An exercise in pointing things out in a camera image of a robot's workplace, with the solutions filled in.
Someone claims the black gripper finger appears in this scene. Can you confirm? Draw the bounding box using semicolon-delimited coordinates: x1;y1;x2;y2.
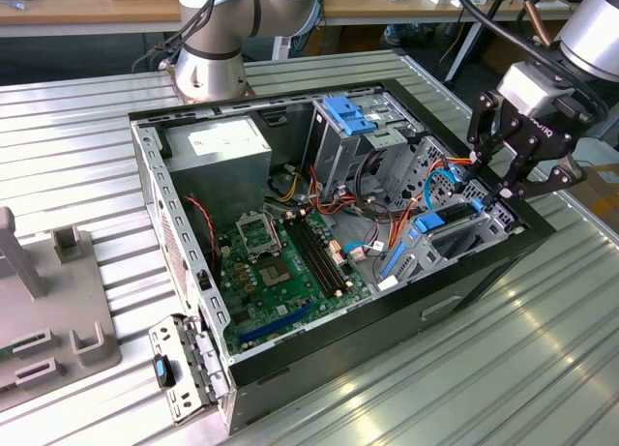
485;140;589;205
465;90;514;181

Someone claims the blue SATA wire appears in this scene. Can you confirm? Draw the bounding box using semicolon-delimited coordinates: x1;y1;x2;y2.
420;163;466;211

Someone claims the hard disk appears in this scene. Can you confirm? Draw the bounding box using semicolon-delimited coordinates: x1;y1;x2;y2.
380;197;486;280

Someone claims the grey metal disk bay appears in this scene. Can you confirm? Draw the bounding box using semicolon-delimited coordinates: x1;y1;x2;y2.
374;135;527;292

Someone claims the cardboard box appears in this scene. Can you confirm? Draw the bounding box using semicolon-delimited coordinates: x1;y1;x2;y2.
570;163;619;229

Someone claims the blue plastic drive latch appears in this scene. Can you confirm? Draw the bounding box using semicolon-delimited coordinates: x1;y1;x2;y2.
323;96;379;136

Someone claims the grey optical drive cage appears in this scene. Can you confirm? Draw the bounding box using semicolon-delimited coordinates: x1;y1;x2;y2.
302;95;422;203

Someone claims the black RAM slot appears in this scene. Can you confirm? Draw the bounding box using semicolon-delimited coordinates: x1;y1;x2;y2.
295;215;347;293
282;218;339;300
288;217;343;297
301;213;352;289

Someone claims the black open PC case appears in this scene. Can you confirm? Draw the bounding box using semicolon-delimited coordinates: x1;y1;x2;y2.
126;77;557;435

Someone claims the metal socket cover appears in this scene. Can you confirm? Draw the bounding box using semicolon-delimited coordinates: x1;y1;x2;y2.
234;212;282;256

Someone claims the grey power supply unit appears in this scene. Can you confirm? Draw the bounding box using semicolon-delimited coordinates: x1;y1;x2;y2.
162;115;274;230

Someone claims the green motherboard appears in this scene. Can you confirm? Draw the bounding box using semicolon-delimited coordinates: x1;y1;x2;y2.
215;207;379;356

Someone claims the blue expansion slot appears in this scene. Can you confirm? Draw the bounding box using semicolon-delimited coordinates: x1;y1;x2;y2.
236;303;313;345

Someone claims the wooden desk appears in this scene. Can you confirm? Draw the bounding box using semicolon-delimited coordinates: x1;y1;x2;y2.
0;0;581;39

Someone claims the black and blue latch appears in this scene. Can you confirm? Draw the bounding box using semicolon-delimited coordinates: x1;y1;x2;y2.
152;352;177;388

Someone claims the grey parts rack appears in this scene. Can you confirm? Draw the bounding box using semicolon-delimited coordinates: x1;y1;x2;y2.
0;206;122;395

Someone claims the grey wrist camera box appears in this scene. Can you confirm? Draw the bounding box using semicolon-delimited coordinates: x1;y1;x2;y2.
495;61;576;123

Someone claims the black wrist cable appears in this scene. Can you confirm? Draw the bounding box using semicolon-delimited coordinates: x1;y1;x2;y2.
452;0;605;123

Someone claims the copper braided hose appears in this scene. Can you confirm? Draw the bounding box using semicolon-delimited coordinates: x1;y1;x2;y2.
519;0;552;48

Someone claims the thick black cable loop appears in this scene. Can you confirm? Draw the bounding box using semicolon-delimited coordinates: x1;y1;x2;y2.
355;148;417;220

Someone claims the orange red wire bundle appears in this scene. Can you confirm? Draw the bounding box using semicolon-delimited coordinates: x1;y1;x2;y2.
304;164;427;273

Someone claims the blue flat wire with label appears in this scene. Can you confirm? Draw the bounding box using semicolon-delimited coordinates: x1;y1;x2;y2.
345;242;387;263

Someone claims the yellow black wire bundle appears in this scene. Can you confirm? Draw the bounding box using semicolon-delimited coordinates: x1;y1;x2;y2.
278;174;304;203

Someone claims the red black twisted wire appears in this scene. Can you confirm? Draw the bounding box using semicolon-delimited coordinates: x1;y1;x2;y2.
182;193;218;276

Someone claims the square brown base plate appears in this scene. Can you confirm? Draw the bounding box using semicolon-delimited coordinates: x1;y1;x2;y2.
166;63;257;104

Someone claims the black cable bundle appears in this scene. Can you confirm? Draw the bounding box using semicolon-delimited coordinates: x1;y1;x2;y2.
133;0;223;74

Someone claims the silver slot bracket retainer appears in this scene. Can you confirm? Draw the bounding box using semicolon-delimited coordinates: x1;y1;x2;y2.
147;312;232;426

